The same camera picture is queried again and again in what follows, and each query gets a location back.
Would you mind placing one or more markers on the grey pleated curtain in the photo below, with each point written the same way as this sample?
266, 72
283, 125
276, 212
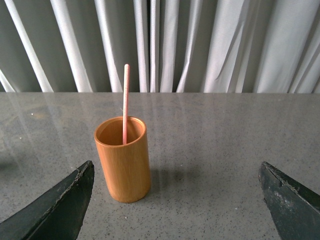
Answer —
206, 46

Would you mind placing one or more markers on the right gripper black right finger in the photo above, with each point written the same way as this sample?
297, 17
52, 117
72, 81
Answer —
294, 208

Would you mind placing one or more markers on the orange wooden chopstick holder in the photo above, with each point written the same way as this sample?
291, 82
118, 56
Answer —
126, 167

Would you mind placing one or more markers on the pink chopstick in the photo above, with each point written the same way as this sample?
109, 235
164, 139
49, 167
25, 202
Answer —
125, 103

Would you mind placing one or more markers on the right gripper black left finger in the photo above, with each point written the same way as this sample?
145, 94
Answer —
58, 214

